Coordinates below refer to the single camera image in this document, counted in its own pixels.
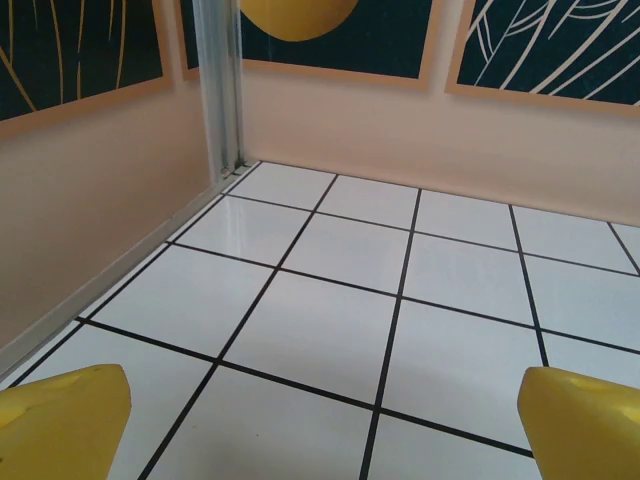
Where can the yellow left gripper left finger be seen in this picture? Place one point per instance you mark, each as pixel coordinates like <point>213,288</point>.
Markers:
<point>60,425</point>

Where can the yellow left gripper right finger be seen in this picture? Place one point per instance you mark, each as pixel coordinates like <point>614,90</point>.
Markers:
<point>585,430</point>

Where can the aluminium side rail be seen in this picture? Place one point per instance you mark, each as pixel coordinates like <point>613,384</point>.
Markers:
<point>100,285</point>

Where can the aluminium corner post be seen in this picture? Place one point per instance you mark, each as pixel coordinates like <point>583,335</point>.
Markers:
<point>220,75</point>

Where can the yellow oval feather wall panel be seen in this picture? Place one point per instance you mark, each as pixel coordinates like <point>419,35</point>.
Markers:
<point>325,30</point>

